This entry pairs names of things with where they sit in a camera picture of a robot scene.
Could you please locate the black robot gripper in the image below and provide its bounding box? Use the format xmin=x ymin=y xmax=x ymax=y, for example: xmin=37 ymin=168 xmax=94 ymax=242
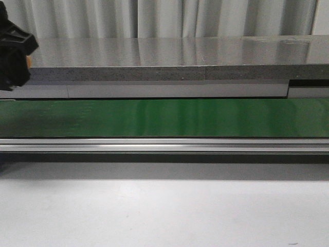
xmin=1 ymin=4 xmax=39 ymax=91

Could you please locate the yellow mushroom push button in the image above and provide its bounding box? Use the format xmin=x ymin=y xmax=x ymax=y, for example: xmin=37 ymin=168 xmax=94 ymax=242
xmin=26 ymin=56 xmax=31 ymax=68

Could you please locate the white pleated curtain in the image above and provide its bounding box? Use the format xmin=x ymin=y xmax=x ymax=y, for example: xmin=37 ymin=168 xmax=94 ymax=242
xmin=5 ymin=0 xmax=328 ymax=38

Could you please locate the grey stone slab table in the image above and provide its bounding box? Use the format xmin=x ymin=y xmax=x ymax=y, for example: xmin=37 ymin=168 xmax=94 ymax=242
xmin=30 ymin=35 xmax=328 ymax=82

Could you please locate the green conveyor belt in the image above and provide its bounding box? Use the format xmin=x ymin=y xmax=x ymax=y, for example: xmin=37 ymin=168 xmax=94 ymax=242
xmin=1 ymin=98 xmax=328 ymax=138

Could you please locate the aluminium front conveyor rail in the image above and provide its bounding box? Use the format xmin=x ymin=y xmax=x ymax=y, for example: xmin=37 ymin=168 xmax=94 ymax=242
xmin=1 ymin=137 xmax=328 ymax=154

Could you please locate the grey rear conveyor rail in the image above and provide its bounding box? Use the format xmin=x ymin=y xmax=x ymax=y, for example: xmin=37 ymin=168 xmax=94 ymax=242
xmin=1 ymin=79 xmax=328 ymax=100

